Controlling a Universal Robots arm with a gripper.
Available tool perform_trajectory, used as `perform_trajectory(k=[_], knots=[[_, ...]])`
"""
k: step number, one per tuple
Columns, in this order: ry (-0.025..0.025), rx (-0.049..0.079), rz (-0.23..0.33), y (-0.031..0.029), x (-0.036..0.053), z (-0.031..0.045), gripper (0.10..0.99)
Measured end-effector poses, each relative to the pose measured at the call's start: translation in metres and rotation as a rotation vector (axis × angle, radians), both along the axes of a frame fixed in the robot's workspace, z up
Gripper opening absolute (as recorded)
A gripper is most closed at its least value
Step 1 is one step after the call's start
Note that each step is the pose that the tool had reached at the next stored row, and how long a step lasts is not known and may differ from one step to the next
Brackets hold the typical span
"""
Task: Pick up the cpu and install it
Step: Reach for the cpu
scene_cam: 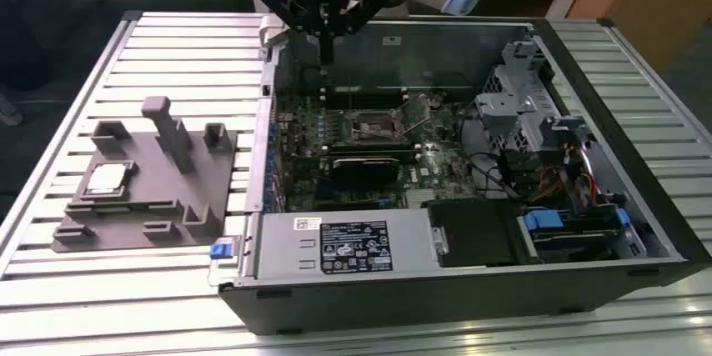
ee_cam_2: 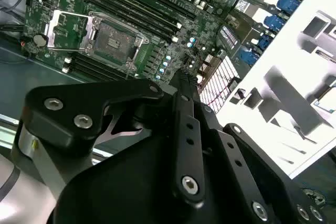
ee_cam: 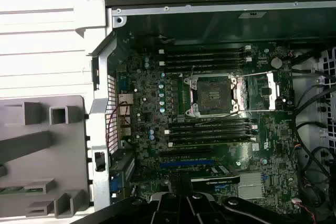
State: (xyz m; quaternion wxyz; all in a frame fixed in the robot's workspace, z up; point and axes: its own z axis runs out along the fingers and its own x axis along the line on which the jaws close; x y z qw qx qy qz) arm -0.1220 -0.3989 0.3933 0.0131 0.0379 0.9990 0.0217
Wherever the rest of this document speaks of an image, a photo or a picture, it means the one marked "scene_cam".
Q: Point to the silver CPU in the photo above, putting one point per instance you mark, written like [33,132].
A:
[109,176]

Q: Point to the black PC case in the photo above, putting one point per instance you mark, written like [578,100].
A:
[390,310]

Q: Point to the silver metal latch plate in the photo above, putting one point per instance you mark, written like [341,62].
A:
[439,239]

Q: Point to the blue disk carrier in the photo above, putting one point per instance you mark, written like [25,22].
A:
[542,219]

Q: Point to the silver drive cage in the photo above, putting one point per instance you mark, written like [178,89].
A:
[501,106]

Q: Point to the grey metal foot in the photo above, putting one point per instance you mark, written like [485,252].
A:
[10,114]

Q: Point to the black graphics card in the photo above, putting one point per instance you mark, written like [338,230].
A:
[362,172]

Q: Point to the green motherboard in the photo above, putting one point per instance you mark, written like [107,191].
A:
[446,156]

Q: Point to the grey parts rack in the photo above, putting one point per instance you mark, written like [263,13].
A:
[157,189]

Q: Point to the silver power supply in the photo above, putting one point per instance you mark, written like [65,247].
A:
[278,247]

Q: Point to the black RAM stick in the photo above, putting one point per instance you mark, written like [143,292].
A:
[373,155]
[373,147]

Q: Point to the blue case latch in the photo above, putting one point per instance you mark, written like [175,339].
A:
[222,249]

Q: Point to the black plastic drive cover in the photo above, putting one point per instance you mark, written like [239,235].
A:
[473,235]

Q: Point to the silver chipset heatsink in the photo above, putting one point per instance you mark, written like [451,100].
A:
[422,198]

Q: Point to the CPU socket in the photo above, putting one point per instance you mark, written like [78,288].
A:
[371,131]

